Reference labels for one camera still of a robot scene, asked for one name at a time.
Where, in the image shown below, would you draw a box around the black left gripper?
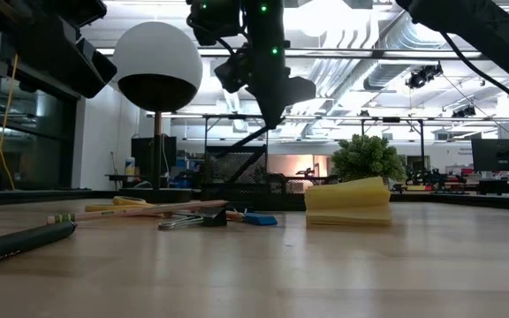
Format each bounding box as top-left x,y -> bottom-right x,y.
13,17 -> 118,99

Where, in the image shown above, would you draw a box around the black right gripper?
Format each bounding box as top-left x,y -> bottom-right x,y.
213,42 -> 317,130

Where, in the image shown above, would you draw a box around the black pen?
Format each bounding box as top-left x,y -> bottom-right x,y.
226,132 -> 270,183
0,220 -> 78,269

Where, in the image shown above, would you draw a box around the black mesh desk organizer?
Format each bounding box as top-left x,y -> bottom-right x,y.
200,144 -> 307,212

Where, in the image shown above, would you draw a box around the yellow handled scissors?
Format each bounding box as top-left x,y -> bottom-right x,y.
84,195 -> 202,217

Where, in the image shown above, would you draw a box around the blue eraser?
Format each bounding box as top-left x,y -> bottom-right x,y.
241,212 -> 278,227

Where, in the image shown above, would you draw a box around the yellow sticky note pad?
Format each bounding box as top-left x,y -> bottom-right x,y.
303,175 -> 393,228

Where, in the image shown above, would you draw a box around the black binder clip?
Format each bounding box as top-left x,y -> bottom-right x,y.
157,206 -> 228,231

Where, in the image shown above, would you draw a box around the pencil with green ferrule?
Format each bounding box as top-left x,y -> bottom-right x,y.
46,199 -> 229,225

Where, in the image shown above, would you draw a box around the white globe table lamp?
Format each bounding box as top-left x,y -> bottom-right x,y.
112,20 -> 203,204

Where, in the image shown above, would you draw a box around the black background monitor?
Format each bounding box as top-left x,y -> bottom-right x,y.
131,135 -> 178,178

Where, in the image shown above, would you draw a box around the green potted plant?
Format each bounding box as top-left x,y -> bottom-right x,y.
330,133 -> 408,189

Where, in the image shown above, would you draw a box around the black ceiling spotlight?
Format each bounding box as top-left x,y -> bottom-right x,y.
452,104 -> 477,119
406,62 -> 444,90

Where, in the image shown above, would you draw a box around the black computer monitor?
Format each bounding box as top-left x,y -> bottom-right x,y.
471,138 -> 509,172

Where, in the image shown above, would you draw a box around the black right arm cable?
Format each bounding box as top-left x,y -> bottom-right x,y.
438,30 -> 509,120

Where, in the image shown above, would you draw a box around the black aluminium table frame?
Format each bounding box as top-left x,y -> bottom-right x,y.
0,187 -> 509,212

